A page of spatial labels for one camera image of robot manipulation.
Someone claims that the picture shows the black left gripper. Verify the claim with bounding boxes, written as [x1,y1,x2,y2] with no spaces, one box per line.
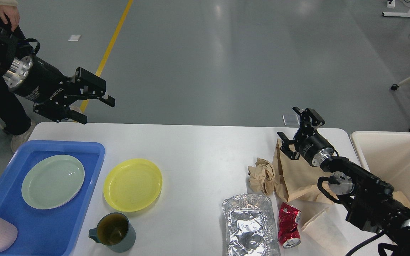
[3,55,116,124]

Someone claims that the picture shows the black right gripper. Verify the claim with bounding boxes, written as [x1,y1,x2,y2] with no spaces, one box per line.
[277,107,335,167]

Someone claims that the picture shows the yellow plastic plate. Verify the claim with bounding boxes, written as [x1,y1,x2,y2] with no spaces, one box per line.
[102,158,163,212]

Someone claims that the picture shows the dark teal mug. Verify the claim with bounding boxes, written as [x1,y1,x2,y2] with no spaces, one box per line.
[88,212,136,253]

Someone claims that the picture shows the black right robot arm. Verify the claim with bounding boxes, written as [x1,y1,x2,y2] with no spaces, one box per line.
[278,107,410,256]

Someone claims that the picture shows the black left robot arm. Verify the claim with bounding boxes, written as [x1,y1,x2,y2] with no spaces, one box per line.
[0,26,115,124]

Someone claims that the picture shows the person's hand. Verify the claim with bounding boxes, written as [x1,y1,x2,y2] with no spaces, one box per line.
[0,5,21,32]

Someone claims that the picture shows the brown paper bag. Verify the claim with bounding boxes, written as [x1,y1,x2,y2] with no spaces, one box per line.
[272,138,333,204]

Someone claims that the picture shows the crumpled brown paper ball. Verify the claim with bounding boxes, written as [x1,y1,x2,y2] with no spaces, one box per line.
[248,158,275,196]

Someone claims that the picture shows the person in black trousers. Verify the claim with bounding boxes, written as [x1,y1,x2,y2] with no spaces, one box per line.
[0,0,36,153]

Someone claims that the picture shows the pale green plate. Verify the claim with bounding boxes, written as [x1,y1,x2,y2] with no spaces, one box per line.
[21,154,85,210]

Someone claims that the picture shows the crushed red soda can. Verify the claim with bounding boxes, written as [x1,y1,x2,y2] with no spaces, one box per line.
[278,202,301,249]

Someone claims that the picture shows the white paper cup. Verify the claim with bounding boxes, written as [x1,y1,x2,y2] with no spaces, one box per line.
[301,208,351,256]

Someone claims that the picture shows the aluminium foil tray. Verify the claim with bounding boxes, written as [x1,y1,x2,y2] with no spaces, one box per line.
[222,193,280,256]

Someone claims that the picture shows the beige plastic bin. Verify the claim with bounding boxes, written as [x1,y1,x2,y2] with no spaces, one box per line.
[350,131,410,202]

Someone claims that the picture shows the blue plastic tray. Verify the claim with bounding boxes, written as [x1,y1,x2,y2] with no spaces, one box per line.
[0,140,105,256]

